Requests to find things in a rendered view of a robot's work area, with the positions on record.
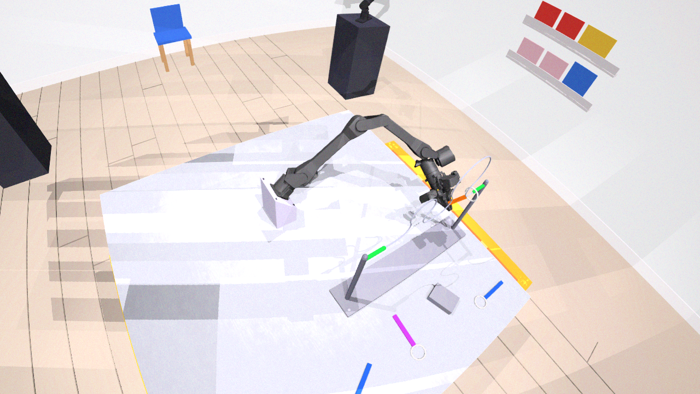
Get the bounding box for orange handle with grey loop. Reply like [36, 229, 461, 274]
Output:
[448, 187, 479, 205]

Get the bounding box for white loop with blue handle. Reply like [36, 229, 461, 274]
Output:
[474, 280, 503, 309]
[355, 363, 372, 394]

